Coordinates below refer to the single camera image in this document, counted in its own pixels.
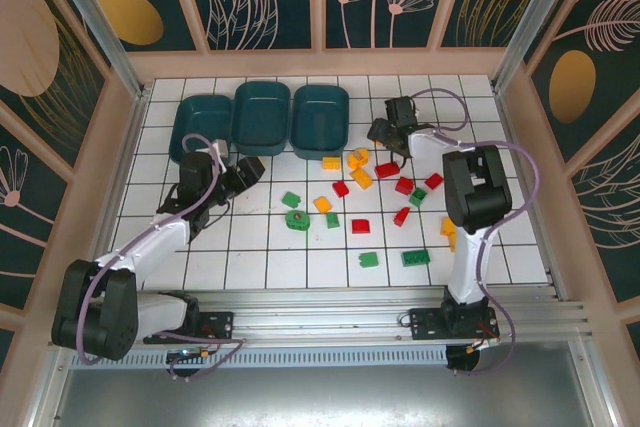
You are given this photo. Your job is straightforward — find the green lego gear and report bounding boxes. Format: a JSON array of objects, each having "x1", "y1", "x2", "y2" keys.
[{"x1": 285, "y1": 209, "x2": 311, "y2": 232}]

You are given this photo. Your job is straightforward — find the teal plastic bin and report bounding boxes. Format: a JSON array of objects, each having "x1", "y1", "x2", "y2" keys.
[
  {"x1": 168, "y1": 94, "x2": 235, "y2": 166},
  {"x1": 289, "y1": 84, "x2": 350, "y2": 161},
  {"x1": 232, "y1": 79, "x2": 293, "y2": 156}
]

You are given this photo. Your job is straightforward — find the long green lego brick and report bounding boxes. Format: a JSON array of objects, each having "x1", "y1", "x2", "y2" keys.
[{"x1": 401, "y1": 249, "x2": 432, "y2": 267}]

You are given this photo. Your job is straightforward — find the small controller circuit board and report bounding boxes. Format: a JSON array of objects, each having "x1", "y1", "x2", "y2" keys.
[{"x1": 167, "y1": 346, "x2": 214, "y2": 366}]

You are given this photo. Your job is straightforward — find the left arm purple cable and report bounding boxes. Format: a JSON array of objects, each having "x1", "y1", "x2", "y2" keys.
[{"x1": 79, "y1": 134, "x2": 247, "y2": 382}]

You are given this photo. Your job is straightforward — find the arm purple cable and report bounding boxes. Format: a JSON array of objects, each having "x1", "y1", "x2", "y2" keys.
[
  {"x1": 412, "y1": 88, "x2": 541, "y2": 377},
  {"x1": 79, "y1": 134, "x2": 247, "y2": 382}
]

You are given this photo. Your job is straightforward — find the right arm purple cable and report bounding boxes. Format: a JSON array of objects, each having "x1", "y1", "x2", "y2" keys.
[{"x1": 412, "y1": 88, "x2": 541, "y2": 377}]

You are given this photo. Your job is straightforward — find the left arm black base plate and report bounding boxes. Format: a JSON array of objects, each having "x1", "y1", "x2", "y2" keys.
[{"x1": 197, "y1": 311, "x2": 235, "y2": 341}]

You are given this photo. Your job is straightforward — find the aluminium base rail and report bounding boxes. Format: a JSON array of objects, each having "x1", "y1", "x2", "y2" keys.
[{"x1": 134, "y1": 288, "x2": 594, "y2": 346}]

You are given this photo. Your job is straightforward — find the aluminium frame post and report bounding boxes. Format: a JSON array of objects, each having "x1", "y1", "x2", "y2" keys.
[
  {"x1": 42, "y1": 0, "x2": 151, "y2": 101},
  {"x1": 492, "y1": 0, "x2": 596, "y2": 93}
]

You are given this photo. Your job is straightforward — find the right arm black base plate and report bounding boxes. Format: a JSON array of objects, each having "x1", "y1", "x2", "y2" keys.
[{"x1": 407, "y1": 307, "x2": 501, "y2": 343}]

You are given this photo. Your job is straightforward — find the grey slotted cable duct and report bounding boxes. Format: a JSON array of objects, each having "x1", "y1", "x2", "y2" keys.
[{"x1": 69, "y1": 346, "x2": 449, "y2": 369}]

